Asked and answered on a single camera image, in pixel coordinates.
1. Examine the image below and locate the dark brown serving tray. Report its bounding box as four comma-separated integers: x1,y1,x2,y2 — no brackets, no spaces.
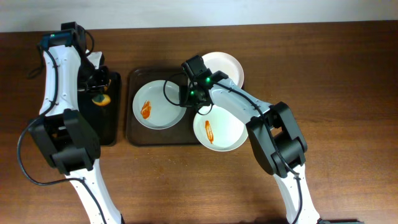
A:
125,67,200,147

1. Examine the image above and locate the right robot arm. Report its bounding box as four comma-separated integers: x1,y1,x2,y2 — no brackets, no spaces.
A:
179,55,321,224

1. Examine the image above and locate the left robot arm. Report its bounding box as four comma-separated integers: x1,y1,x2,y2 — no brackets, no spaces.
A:
25,22,124,223

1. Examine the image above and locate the black rectangular plastic bin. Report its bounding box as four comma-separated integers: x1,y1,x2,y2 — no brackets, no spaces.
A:
78,72,121,146

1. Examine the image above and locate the pale blue round plate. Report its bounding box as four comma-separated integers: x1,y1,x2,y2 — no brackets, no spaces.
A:
132,80,186,130

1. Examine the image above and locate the green and yellow sponge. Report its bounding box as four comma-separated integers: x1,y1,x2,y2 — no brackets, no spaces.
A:
91,80,111,106

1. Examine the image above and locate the white plate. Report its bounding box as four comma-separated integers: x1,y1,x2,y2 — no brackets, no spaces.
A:
202,52,244,88
193,106,248,152

